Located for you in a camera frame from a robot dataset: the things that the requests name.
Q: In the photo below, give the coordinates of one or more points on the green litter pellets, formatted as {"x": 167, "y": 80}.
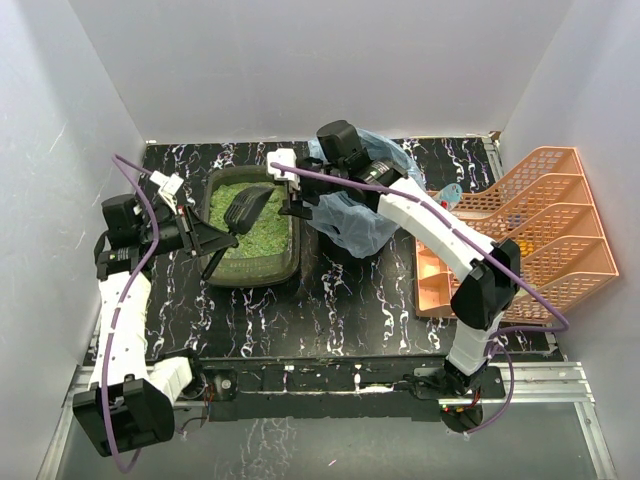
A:
{"x": 270, "y": 233}

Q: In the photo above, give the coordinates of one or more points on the black litter scoop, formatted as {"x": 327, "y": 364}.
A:
{"x": 240, "y": 216}

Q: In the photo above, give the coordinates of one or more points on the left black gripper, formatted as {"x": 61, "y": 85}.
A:
{"x": 186, "y": 229}

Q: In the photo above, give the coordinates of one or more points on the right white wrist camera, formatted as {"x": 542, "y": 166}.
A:
{"x": 279, "y": 164}

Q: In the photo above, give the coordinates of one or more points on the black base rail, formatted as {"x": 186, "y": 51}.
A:
{"x": 414, "y": 387}

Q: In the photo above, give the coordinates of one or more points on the orange desk organizer tray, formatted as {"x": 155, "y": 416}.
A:
{"x": 434, "y": 284}

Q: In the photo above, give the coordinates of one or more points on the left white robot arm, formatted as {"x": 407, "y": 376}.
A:
{"x": 129, "y": 403}

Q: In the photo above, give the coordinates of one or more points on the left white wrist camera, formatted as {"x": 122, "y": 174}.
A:
{"x": 168, "y": 186}

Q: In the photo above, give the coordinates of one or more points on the blue plastic bag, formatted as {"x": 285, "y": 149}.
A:
{"x": 351, "y": 225}

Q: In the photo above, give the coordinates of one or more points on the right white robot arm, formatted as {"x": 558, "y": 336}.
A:
{"x": 488, "y": 271}

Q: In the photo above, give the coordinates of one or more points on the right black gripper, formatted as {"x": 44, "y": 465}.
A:
{"x": 300, "y": 189}

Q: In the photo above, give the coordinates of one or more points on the dark green litter box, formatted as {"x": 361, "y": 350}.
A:
{"x": 261, "y": 271}

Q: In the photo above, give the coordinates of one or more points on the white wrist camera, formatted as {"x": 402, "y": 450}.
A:
{"x": 168, "y": 186}
{"x": 279, "y": 164}

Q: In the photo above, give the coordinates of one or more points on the orange file rack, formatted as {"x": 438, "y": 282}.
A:
{"x": 546, "y": 206}

